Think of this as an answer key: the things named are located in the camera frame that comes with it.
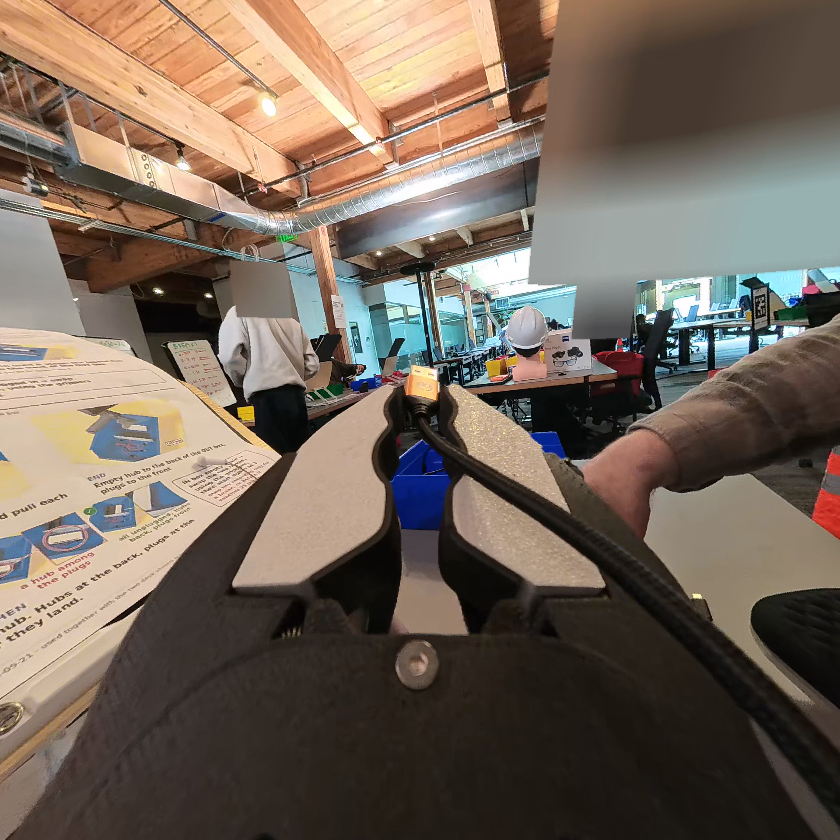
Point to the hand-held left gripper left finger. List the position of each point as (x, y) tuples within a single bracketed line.
[(309, 525)]

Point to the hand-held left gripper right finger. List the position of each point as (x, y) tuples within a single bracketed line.
[(525, 525)]

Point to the blue plastic bin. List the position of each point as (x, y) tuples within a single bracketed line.
[(420, 499)]

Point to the person's right forearm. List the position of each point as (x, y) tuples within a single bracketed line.
[(761, 407)]

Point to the person's right hand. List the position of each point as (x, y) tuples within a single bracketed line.
[(630, 479)]

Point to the instruction sheet on stand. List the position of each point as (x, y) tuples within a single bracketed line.
[(250, 433)]

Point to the wooden work table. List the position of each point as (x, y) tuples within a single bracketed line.
[(578, 381)]

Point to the white cardboard box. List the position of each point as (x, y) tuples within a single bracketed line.
[(567, 357)]

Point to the red office chair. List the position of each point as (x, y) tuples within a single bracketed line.
[(620, 374)]

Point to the white easel board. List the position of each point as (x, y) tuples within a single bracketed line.
[(200, 370)]

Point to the white hard hat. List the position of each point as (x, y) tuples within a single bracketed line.
[(526, 328)]

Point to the printed instruction sheet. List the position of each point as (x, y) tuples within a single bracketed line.
[(105, 525)]

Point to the black pole stand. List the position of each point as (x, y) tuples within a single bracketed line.
[(427, 315)]

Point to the wooden column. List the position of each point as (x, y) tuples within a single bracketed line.
[(326, 289)]

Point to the orange plastic object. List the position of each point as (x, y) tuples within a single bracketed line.
[(828, 492)]

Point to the black wrist rest pad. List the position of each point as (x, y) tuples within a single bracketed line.
[(807, 643)]

